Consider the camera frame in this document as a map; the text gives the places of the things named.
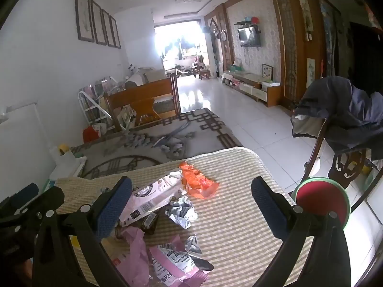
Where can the tall wall scroll painting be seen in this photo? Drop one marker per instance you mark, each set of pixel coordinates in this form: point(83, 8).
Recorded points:
point(305, 15)

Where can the yellow object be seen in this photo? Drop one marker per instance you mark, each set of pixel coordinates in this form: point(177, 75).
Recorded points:
point(64, 149)

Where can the round wall clock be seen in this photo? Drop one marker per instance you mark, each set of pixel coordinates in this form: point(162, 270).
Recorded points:
point(224, 34)

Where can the white box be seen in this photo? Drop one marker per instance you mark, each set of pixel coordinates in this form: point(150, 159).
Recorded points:
point(70, 164)

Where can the dark wooden chair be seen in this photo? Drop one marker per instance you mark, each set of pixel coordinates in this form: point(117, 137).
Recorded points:
point(314, 152)

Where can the white folding rack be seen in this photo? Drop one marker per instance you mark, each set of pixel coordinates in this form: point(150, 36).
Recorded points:
point(89, 110)

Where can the framed wall picture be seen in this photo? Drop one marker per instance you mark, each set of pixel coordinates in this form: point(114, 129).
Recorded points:
point(115, 33)
point(108, 28)
point(98, 22)
point(84, 15)

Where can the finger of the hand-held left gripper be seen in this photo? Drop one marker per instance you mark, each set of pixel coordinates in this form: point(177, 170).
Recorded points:
point(45, 200)
point(22, 193)

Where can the green flat box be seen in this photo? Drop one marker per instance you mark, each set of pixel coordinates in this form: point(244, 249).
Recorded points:
point(270, 84)

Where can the small silver wrapper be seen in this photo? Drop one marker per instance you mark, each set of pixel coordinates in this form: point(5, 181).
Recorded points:
point(193, 243)

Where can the pink plastic bag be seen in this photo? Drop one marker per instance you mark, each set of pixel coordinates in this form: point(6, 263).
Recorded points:
point(134, 251)

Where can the dark brown wrapper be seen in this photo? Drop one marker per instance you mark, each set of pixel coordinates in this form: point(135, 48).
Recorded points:
point(149, 222)

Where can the wall shelf with items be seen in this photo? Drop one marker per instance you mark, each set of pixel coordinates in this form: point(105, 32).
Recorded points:
point(248, 21)

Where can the small wall scroll painting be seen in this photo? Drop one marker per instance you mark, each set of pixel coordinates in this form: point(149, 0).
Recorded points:
point(311, 73)

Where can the red bag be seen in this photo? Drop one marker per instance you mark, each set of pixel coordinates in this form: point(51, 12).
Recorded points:
point(89, 134)

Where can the wall television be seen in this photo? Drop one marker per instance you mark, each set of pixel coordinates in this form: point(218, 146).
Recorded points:
point(249, 36)

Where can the red bin green rim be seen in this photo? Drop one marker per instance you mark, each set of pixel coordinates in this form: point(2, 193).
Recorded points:
point(320, 197)

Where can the orange plastic wrapper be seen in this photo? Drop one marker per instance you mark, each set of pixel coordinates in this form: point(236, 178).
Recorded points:
point(197, 182)

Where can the black wrapper piece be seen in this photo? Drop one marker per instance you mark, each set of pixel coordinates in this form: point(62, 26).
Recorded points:
point(203, 263)

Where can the crumpled silver wrapper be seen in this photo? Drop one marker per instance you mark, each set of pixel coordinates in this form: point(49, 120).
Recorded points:
point(182, 212)

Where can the blue door curtain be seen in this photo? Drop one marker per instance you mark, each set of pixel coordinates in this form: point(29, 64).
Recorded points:
point(329, 36)

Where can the standing picture frame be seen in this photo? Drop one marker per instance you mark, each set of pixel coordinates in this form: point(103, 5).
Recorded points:
point(267, 71)

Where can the white panel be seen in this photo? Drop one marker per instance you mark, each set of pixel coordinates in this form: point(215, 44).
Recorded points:
point(24, 143)

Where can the blue grey jacket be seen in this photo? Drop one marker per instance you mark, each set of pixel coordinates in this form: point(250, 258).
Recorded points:
point(338, 110)

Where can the long television cabinet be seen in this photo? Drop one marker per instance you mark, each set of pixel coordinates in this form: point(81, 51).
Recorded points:
point(254, 88)

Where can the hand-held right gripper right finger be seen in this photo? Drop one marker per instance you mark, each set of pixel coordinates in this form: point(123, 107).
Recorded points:
point(269, 206)

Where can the small wooden chair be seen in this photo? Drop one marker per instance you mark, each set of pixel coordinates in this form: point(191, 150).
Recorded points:
point(203, 73)

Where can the wooden bench sofa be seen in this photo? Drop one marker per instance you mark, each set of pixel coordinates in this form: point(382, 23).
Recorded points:
point(149, 92)

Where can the grey patterned carpet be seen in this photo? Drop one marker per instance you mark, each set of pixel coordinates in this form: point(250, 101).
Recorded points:
point(197, 131)

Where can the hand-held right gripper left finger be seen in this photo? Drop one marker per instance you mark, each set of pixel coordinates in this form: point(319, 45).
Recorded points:
point(113, 206)

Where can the pale pink long packet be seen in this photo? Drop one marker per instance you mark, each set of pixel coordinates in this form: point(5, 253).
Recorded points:
point(149, 195)

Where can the pink snack packet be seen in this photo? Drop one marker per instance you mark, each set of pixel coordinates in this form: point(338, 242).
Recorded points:
point(173, 263)

